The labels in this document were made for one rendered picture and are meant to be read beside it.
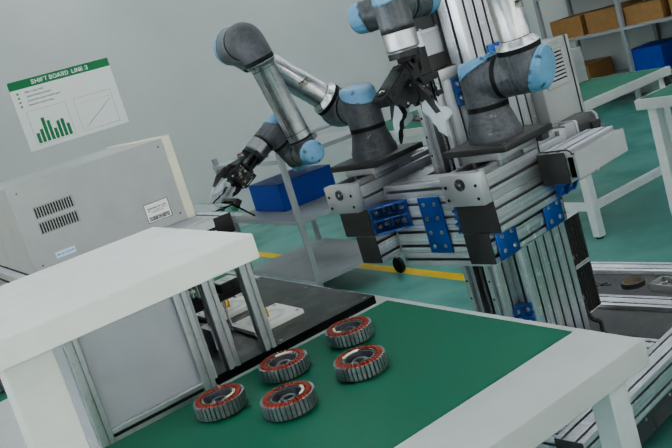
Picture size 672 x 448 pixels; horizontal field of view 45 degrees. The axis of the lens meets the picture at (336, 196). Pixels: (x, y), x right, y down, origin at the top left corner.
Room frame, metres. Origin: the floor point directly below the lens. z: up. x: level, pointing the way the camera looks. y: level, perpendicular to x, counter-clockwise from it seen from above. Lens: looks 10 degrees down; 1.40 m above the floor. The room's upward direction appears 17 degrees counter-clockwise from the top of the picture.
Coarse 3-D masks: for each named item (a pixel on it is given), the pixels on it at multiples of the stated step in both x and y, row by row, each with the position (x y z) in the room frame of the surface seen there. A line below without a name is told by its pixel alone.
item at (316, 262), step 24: (216, 168) 5.18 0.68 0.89; (312, 168) 5.12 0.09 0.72; (264, 192) 5.05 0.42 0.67; (288, 192) 4.47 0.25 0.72; (312, 192) 4.99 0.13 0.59; (240, 216) 5.20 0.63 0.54; (264, 216) 4.94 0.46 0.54; (288, 216) 4.70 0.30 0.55; (312, 216) 4.51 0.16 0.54; (336, 240) 5.31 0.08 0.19; (264, 264) 5.24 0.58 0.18; (288, 264) 5.05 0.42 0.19; (312, 264) 4.47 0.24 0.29; (336, 264) 4.70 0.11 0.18; (360, 264) 4.62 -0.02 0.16
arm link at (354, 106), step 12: (360, 84) 2.65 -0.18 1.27; (372, 84) 2.62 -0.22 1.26; (348, 96) 2.58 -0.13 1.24; (360, 96) 2.57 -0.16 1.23; (372, 96) 2.58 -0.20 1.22; (336, 108) 2.67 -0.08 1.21; (348, 108) 2.59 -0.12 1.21; (360, 108) 2.57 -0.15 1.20; (372, 108) 2.58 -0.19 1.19; (348, 120) 2.61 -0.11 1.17; (360, 120) 2.57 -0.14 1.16; (372, 120) 2.57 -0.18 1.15
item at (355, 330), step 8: (344, 320) 1.85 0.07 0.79; (352, 320) 1.84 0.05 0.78; (360, 320) 1.82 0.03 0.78; (368, 320) 1.80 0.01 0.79; (328, 328) 1.82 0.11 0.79; (336, 328) 1.83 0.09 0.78; (344, 328) 1.82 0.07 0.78; (352, 328) 1.82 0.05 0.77; (360, 328) 1.77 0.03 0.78; (368, 328) 1.78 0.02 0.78; (328, 336) 1.79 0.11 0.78; (336, 336) 1.77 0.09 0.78; (344, 336) 1.76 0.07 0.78; (352, 336) 1.76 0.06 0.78; (360, 336) 1.76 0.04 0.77; (368, 336) 1.77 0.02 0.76; (328, 344) 1.80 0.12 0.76; (336, 344) 1.77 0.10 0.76; (344, 344) 1.76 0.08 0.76; (352, 344) 1.75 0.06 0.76
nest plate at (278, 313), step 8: (272, 304) 2.18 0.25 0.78; (280, 304) 2.15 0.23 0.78; (272, 312) 2.10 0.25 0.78; (280, 312) 2.08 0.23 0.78; (288, 312) 2.06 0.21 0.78; (296, 312) 2.04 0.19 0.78; (240, 320) 2.12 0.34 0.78; (248, 320) 2.10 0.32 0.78; (272, 320) 2.03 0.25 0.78; (280, 320) 2.02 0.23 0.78; (288, 320) 2.03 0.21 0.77; (240, 328) 2.05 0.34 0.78; (248, 328) 2.03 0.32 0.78; (272, 328) 2.00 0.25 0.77; (256, 336) 1.98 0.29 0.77
